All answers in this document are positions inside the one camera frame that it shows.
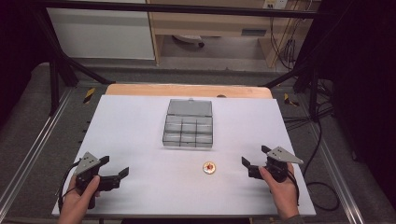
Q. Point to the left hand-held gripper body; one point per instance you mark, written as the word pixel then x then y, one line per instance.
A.
pixel 87 165

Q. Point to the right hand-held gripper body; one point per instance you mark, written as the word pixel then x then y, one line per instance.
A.
pixel 280 157

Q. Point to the person's right hand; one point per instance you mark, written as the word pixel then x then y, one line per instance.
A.
pixel 285 196

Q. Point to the person's left hand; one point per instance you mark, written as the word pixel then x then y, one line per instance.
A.
pixel 76 205

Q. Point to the yellow black tape marker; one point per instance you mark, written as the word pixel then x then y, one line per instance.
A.
pixel 89 95
pixel 289 100

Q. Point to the clear plastic compartment box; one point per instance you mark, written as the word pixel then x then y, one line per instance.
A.
pixel 188 124

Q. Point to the black metal stand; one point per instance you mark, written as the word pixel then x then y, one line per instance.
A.
pixel 306 77
pixel 57 71

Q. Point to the white cabinet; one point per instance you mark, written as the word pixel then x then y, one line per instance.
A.
pixel 102 31

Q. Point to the office chair base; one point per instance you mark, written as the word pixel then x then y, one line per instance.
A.
pixel 190 39

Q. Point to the light wooden desk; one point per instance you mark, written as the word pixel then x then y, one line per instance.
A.
pixel 211 26

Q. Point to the aluminium rail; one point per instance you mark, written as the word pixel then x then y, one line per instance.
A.
pixel 334 168
pixel 34 146

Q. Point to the wall power outlet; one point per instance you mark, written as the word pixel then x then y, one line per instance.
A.
pixel 275 3

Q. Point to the black metal frame bar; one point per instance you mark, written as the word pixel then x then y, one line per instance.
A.
pixel 174 7

